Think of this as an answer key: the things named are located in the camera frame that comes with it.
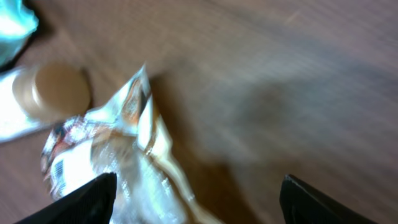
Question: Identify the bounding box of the beige bread snack bag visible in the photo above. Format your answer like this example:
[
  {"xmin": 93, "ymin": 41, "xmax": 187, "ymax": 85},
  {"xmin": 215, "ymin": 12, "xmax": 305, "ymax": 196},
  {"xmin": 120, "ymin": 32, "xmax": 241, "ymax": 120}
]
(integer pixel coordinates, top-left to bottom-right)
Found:
[{"xmin": 40, "ymin": 68, "xmax": 218, "ymax": 223}]

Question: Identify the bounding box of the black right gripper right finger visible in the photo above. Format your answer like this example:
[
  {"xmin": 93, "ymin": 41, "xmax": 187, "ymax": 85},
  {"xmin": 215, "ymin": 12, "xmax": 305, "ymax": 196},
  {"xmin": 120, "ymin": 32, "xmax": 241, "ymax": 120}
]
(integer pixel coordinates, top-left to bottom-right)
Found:
[{"xmin": 279, "ymin": 174, "xmax": 373, "ymax": 224}]

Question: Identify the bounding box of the white tube gold cap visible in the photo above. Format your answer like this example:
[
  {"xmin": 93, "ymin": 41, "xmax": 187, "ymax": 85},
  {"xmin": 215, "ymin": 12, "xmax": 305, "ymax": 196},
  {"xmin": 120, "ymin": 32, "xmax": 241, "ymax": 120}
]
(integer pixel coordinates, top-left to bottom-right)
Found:
[{"xmin": 1, "ymin": 62, "xmax": 91, "ymax": 143}]

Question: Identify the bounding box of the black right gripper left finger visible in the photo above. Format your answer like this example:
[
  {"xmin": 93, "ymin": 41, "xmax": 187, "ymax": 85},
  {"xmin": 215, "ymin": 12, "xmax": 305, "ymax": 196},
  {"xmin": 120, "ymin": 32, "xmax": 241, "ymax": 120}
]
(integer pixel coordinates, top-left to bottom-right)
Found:
[{"xmin": 16, "ymin": 173, "xmax": 117, "ymax": 224}]

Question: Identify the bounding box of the teal snack packet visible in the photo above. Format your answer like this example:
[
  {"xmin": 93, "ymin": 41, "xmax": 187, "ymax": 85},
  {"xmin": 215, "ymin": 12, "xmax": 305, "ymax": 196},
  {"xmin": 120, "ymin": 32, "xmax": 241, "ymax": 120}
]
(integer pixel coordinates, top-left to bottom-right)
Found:
[{"xmin": 0, "ymin": 0, "xmax": 39, "ymax": 67}]

